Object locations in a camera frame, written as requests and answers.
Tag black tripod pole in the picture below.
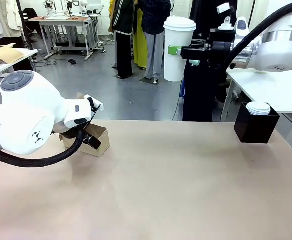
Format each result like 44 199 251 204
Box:
15 0 34 51

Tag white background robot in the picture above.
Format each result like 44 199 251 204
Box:
42 0 89 18

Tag black arm cable sleeve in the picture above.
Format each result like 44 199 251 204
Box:
0 126 86 169
222 0 292 70

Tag large white table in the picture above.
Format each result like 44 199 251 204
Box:
220 66 292 153

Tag person in plaid shirt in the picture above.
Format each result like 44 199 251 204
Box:
136 0 172 81

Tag person in dark green jacket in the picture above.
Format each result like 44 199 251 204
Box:
107 0 136 81

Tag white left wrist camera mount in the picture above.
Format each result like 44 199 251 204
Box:
84 94 104 112

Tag white paper cup with lid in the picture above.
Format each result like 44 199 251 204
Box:
163 15 197 83

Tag black office chair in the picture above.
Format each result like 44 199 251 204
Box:
213 74 231 104

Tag stack of white cup lids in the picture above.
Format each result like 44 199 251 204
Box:
245 101 271 117

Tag cream coat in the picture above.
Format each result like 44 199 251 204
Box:
0 0 24 33

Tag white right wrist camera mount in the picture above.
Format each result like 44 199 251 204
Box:
216 2 235 32

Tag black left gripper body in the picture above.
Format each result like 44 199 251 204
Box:
78 107 102 137

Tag grey leg workbench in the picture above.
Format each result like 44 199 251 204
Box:
27 15 98 62

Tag large brown cardboard sheet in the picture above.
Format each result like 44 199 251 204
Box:
0 43 24 65

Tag small white table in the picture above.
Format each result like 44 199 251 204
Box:
0 48 39 81

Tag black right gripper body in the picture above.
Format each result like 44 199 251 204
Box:
205 27 234 64

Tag black square lid holder box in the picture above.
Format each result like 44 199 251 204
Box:
233 101 280 145

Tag black left arm cable sleeve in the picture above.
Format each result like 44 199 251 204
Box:
0 126 86 169

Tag floor cables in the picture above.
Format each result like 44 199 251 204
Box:
31 52 59 68

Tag black right arm cable sleeve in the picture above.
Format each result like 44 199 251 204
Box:
222 0 292 70

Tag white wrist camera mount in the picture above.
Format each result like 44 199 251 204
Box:
216 2 235 32
84 94 104 112

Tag person in yellow garment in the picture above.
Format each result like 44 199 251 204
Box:
132 0 148 71

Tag blue cloth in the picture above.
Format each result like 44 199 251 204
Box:
179 79 186 101

